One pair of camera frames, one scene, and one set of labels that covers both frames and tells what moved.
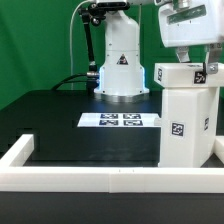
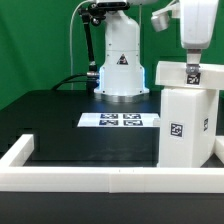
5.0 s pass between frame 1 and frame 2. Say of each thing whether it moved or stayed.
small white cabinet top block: stayed
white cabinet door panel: stayed
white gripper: moved
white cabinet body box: stayed
